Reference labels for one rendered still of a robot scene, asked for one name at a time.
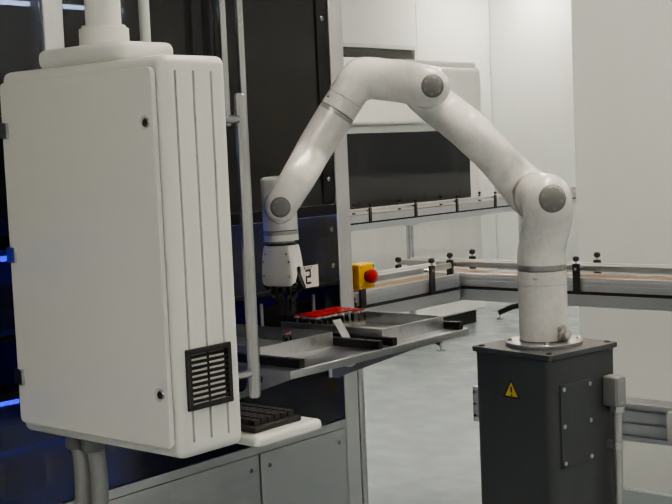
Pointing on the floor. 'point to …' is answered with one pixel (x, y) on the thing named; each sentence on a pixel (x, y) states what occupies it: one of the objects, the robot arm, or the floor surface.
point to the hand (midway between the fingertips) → (285, 306)
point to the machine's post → (343, 293)
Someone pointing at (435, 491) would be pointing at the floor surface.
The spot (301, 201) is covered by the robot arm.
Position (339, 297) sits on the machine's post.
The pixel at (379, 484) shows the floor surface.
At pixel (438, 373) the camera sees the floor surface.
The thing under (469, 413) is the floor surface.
